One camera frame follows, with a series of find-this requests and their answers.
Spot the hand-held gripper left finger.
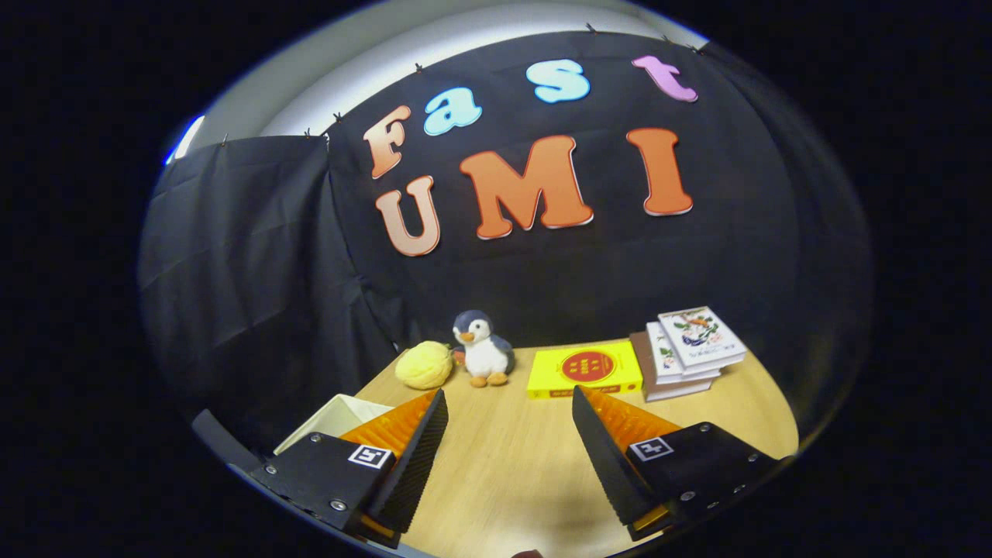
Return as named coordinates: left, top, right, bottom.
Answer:
left=248, top=387, right=450, bottom=549

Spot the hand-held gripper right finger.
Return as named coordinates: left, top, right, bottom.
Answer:
left=571, top=385, right=780, bottom=542

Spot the brown fabric storage box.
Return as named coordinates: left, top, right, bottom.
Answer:
left=273, top=394, right=394, bottom=456

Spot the yellow book with red label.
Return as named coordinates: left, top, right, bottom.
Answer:
left=527, top=341, right=644, bottom=400

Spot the yellow bread-shaped plush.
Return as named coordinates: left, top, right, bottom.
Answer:
left=395, top=341, right=455, bottom=391

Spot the white illustrated book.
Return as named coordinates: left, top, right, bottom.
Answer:
left=657, top=306, right=748, bottom=370
left=646, top=321, right=723, bottom=384

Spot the penguin plush toy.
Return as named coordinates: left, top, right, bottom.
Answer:
left=452, top=310, right=516, bottom=388

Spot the ceiling light strip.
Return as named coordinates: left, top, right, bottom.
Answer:
left=165, top=115, right=206, bottom=165

